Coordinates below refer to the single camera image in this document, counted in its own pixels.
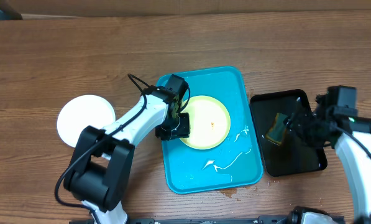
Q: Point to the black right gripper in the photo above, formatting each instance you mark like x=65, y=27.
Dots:
x=296, y=126

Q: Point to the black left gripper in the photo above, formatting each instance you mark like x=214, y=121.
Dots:
x=184, y=132

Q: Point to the yellow-green plate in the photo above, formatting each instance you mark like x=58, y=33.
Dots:
x=210, y=122

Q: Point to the green yellow sponge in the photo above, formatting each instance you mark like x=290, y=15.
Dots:
x=276, y=133

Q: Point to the white plate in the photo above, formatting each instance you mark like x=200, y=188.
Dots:
x=80, y=112

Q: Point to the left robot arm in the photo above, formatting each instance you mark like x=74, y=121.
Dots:
x=100, y=166

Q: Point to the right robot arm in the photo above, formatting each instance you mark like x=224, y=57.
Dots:
x=350, y=137

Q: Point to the black water tray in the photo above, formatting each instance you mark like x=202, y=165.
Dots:
x=292, y=156

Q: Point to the teal plastic tray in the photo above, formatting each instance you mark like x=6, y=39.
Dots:
x=234, y=162

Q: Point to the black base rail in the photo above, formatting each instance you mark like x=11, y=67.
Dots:
x=294, y=217

